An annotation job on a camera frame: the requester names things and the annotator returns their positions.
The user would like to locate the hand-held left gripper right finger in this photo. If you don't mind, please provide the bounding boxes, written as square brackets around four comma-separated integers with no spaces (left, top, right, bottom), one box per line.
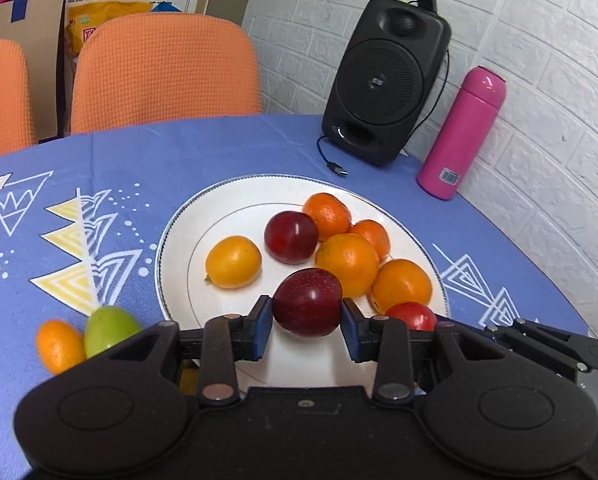
[343,299,510,406]

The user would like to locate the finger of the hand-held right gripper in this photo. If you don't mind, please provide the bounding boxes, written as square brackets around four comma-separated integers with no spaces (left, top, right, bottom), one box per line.
[479,317,598,386]

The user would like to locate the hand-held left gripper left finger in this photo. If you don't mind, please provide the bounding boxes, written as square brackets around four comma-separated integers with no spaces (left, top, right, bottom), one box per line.
[99,296,273,407]

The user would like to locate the dark red plum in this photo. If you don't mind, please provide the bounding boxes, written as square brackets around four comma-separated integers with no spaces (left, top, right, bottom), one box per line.
[271,268,343,338]
[264,211,320,265]

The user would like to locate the red cherry tomato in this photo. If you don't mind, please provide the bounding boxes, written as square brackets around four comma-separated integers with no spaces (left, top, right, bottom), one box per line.
[385,302,438,332]

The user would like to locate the orange mandarin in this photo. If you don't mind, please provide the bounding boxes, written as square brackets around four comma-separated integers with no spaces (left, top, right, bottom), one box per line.
[370,258,433,313]
[349,219,391,261]
[301,192,352,241]
[315,233,381,299]

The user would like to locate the yellow-orange citrus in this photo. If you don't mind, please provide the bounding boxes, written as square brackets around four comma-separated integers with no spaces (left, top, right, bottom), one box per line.
[205,236,263,290]

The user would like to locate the white ceramic plate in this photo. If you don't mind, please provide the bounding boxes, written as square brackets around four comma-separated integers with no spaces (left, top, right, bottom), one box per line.
[155,175,451,361]

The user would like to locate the green jujube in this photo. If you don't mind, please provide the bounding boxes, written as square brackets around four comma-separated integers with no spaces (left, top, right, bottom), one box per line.
[84,305,144,359]

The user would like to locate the small orange kumquat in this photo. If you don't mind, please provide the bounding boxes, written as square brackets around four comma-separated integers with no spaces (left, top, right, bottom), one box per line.
[36,320,86,376]

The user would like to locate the blue printed tablecloth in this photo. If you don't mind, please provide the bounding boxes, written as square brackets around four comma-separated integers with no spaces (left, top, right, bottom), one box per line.
[0,112,592,480]

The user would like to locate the pink bottle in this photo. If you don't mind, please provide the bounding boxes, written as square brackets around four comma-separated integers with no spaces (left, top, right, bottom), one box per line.
[416,66,507,201]

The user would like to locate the black speaker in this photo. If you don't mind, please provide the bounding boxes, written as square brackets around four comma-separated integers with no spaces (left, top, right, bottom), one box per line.
[321,0,452,167]

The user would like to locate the orange chair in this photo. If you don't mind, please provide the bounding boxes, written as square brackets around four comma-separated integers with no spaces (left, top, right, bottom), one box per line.
[70,13,264,136]
[0,39,34,163]

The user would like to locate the yellow snack bag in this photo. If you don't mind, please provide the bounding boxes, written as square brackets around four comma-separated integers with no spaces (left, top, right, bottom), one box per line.
[64,1,155,58]

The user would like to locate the black speaker cable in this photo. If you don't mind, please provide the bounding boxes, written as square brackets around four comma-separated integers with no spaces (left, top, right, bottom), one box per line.
[316,47,452,179]

